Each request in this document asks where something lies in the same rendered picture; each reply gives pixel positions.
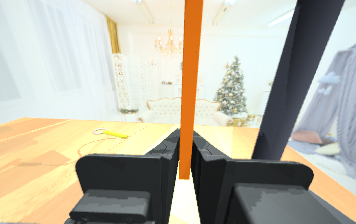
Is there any orange handle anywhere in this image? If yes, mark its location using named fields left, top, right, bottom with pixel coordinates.
left=179, top=0, right=203, bottom=180

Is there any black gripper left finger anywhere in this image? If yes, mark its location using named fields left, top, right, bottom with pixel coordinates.
left=74, top=128, right=180, bottom=224

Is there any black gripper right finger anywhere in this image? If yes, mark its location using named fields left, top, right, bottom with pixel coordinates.
left=190, top=130, right=314, bottom=224

